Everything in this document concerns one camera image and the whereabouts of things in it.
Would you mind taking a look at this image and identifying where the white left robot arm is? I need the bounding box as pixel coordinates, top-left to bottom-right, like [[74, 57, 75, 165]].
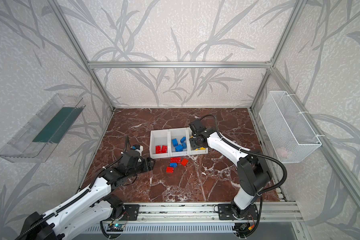
[[17, 145, 156, 240]]

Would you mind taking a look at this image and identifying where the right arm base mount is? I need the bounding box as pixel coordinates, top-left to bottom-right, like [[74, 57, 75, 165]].
[[215, 203, 259, 221]]

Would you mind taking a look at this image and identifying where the red square lego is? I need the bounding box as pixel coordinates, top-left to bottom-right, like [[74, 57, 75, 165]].
[[181, 159, 189, 167]]

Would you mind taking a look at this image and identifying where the right black corrugated cable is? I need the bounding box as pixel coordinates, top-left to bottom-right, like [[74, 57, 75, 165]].
[[197, 114, 288, 196]]

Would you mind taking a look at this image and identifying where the clear plastic wall tray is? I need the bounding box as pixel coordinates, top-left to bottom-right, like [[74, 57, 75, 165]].
[[0, 94, 86, 163]]

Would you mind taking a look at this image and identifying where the green circuit board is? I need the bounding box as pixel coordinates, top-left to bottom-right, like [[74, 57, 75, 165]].
[[106, 223, 126, 233]]

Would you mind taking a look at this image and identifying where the white middle sorting bin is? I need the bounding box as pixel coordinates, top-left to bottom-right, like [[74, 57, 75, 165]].
[[169, 128, 189, 157]]

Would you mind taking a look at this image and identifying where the right circuit board with wires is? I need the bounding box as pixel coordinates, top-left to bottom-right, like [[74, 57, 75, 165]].
[[232, 221, 259, 239]]

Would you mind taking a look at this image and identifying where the long red lego brick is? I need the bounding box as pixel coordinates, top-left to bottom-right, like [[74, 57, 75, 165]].
[[170, 157, 182, 164]]

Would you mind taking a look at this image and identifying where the white wire mesh basket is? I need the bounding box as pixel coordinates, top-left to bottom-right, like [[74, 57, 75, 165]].
[[259, 91, 322, 164]]

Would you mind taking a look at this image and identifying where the red lego pile bottom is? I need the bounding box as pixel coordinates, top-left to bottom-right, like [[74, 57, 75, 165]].
[[166, 167, 174, 173]]

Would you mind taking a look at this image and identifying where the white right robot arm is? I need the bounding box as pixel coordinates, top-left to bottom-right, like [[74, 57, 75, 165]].
[[190, 120, 271, 211]]

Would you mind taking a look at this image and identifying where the pink object in basket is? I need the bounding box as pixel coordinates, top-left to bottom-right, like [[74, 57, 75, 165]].
[[276, 147, 291, 159]]

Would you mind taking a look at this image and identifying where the black corrugated cable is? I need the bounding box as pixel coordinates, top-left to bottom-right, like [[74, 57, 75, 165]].
[[14, 134, 131, 240], [197, 114, 288, 196]]

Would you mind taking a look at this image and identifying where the white right sorting bin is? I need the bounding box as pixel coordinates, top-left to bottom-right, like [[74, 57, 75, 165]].
[[187, 127, 208, 155]]

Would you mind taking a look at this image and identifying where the left black corrugated cable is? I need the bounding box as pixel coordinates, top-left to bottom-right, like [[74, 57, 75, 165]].
[[14, 134, 131, 240]]

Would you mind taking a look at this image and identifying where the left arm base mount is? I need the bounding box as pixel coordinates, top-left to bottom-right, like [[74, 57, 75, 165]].
[[112, 204, 140, 221]]

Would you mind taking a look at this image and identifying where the white sorting bin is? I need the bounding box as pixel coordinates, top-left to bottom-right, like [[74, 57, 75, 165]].
[[169, 128, 189, 157], [187, 127, 208, 155], [149, 130, 170, 159]]

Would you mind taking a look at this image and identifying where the white left sorting bin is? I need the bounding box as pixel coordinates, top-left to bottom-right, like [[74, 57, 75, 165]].
[[149, 130, 170, 159]]

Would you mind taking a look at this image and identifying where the aluminium cage frame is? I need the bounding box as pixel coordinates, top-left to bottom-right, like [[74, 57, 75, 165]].
[[41, 0, 360, 240]]

